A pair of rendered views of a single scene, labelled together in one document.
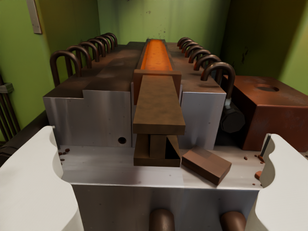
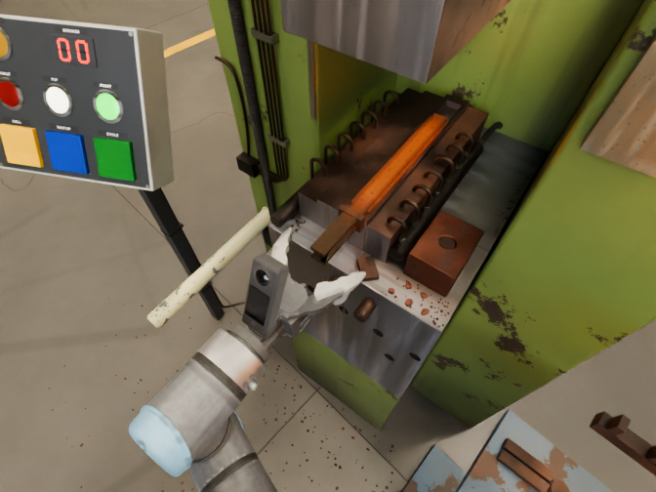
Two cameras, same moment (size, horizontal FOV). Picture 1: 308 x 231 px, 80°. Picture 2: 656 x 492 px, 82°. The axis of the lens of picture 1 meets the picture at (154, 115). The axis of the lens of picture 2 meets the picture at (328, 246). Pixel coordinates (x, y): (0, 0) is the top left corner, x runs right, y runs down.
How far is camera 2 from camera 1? 52 cm
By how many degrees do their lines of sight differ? 38
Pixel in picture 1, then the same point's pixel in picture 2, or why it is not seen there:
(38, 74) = (307, 142)
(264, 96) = (429, 249)
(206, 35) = (543, 107)
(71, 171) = (301, 237)
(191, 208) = not seen: hidden behind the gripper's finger
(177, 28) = (503, 85)
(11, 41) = (295, 115)
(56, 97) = (304, 195)
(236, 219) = (367, 302)
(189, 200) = not seen: hidden behind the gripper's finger
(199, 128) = (376, 247)
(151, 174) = (337, 259)
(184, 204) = not seen: hidden behind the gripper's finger
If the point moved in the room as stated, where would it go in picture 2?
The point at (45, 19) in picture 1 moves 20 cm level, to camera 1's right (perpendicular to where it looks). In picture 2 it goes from (320, 107) to (409, 148)
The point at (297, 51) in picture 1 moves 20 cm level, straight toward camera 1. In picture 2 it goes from (521, 220) to (410, 250)
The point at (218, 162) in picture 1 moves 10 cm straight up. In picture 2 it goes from (372, 271) to (379, 238)
